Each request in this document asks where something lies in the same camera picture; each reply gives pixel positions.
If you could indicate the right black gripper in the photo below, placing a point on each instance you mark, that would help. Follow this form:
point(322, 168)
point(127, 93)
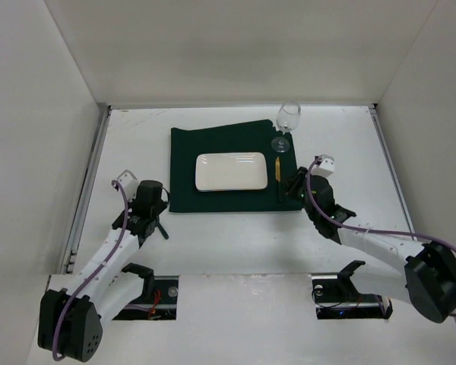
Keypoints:
point(296, 182)

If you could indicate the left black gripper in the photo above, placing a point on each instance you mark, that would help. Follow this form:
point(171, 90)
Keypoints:
point(152, 224)

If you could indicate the gold knife with dark handle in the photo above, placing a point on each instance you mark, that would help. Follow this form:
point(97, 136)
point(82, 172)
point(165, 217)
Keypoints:
point(278, 179)

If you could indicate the gold fork with dark handle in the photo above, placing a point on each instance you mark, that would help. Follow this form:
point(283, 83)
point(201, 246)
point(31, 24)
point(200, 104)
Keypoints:
point(163, 232)

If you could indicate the dark green cloth napkin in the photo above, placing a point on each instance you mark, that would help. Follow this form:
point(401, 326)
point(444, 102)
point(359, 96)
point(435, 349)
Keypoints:
point(255, 136)

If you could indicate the clear wine glass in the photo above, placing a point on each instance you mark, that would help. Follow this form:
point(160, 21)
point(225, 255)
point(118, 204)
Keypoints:
point(288, 118)

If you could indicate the white rectangular plate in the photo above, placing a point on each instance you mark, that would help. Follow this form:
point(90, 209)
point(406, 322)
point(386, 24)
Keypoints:
point(241, 171)

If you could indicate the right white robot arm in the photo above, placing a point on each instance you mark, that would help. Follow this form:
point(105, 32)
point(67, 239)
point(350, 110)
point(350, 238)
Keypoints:
point(423, 267)

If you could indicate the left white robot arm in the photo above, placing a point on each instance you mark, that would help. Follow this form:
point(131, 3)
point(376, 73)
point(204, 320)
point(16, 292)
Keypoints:
point(72, 318)

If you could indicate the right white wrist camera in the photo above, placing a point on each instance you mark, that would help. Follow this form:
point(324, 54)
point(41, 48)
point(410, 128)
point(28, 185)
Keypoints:
point(324, 166)

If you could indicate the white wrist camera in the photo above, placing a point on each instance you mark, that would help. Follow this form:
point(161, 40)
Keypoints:
point(324, 166)
point(129, 182)

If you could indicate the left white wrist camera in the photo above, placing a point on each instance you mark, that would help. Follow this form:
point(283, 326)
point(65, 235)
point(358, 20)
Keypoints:
point(129, 182)

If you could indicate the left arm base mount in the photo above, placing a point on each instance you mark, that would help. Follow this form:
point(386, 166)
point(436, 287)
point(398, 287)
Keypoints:
point(160, 306)

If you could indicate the right aluminium rail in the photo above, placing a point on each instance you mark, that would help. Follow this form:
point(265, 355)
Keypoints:
point(389, 161)

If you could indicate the aluminium rail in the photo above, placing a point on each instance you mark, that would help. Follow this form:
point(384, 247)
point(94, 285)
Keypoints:
point(73, 239)
point(389, 161)

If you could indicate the left aluminium rail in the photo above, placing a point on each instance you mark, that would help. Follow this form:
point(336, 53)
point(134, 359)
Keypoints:
point(73, 239)

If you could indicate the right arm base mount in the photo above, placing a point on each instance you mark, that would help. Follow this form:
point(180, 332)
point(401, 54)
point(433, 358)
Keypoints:
point(337, 298)

